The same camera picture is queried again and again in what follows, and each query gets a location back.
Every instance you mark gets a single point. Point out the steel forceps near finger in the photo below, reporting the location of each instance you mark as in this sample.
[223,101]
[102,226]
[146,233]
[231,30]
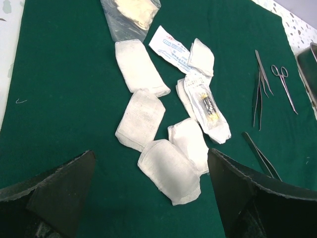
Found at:
[264,163]

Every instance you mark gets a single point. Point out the white gauze pad under pouch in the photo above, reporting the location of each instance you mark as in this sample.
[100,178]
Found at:
[184,98]

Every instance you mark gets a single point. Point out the white gauze pad front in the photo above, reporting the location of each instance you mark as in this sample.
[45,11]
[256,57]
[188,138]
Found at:
[171,171]

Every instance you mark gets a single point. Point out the green surgical cloth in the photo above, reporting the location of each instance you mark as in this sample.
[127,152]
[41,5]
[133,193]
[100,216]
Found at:
[67,95]

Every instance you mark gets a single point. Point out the dark steel tweezers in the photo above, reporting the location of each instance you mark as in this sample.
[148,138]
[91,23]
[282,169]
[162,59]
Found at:
[257,102]

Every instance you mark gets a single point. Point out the clear bag with gloves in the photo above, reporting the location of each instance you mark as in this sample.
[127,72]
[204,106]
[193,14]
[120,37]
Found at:
[129,19]

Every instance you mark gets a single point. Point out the steel surgical scissors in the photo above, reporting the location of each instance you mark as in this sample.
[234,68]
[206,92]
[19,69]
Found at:
[282,73]

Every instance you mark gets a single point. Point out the white gauze pad middle left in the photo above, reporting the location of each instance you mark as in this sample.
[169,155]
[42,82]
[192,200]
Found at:
[140,121]

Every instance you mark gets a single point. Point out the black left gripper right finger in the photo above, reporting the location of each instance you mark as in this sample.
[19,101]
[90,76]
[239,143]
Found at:
[253,205]

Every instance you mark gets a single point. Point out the clear pouch with dark item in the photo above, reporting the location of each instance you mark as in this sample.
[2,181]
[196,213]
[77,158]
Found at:
[210,118]

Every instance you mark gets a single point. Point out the white printed paper packet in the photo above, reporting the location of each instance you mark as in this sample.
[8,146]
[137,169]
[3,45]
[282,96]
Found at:
[171,50]

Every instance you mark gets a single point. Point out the long steel tweezers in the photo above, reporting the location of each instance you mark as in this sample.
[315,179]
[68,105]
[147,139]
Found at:
[263,76]

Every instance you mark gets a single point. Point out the white gauze pad lower middle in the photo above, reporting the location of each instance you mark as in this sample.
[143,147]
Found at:
[188,137]

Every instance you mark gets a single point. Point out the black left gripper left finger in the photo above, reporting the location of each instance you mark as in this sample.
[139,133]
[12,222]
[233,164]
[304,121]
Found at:
[48,205]

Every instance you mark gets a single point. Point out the stainless steel tray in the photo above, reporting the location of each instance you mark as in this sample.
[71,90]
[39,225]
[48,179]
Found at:
[307,65]

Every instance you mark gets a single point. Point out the white gauze pad upper left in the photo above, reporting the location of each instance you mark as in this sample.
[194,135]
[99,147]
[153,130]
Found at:
[138,69]

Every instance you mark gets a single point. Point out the small white gauze pad top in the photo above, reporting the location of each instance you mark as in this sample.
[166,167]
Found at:
[201,58]

